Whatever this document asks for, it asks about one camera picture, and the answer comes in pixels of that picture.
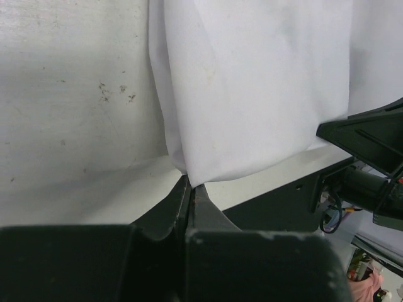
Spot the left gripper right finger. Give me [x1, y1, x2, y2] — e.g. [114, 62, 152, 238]
[185, 186, 315, 301]

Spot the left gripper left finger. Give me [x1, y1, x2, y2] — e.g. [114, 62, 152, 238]
[127, 176, 191, 301]

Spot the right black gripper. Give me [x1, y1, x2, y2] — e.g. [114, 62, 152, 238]
[316, 99, 402, 228]

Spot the white t shirt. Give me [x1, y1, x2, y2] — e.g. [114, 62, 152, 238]
[149, 1, 402, 187]

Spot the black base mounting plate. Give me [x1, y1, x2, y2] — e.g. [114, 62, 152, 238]
[224, 157, 355, 233]

